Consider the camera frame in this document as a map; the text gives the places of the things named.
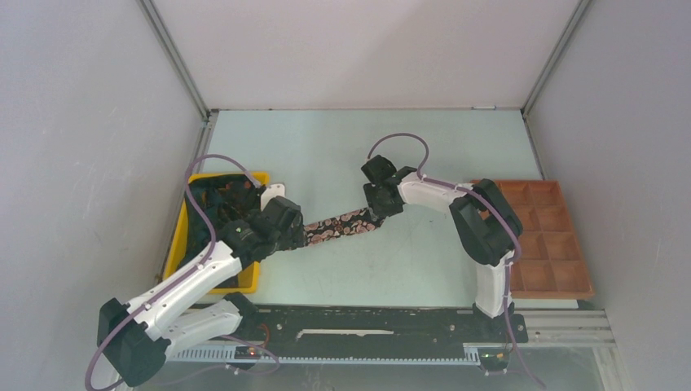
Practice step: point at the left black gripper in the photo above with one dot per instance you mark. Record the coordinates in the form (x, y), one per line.
(293, 237)

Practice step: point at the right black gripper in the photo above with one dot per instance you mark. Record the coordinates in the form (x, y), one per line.
(376, 209)

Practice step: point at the pink rose floral tie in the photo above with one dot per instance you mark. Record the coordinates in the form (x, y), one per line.
(348, 224)

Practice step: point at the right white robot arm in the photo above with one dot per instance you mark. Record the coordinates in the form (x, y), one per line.
(488, 227)

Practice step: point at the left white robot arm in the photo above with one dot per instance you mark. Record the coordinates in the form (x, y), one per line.
(137, 337)

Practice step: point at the pile of dark ties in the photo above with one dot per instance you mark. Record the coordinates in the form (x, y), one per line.
(223, 198)

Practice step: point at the brown compartment tray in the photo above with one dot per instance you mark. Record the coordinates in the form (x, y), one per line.
(552, 265)

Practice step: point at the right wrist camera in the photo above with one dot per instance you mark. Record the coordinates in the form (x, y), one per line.
(380, 171)

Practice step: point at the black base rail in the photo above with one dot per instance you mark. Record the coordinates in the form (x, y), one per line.
(374, 348)

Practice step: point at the aluminium frame rail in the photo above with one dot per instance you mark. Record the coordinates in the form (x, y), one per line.
(572, 329)

